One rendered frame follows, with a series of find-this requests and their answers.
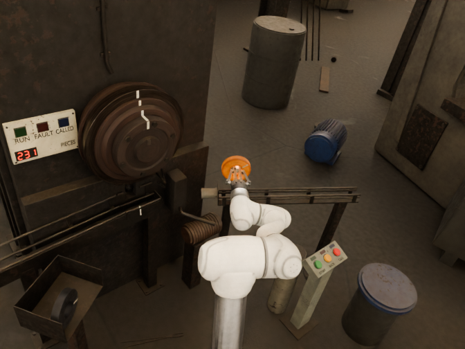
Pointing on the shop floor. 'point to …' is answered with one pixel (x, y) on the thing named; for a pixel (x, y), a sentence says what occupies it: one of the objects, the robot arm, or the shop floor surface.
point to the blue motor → (326, 141)
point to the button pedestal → (311, 291)
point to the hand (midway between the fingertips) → (236, 166)
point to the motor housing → (190, 263)
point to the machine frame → (134, 244)
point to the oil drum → (272, 61)
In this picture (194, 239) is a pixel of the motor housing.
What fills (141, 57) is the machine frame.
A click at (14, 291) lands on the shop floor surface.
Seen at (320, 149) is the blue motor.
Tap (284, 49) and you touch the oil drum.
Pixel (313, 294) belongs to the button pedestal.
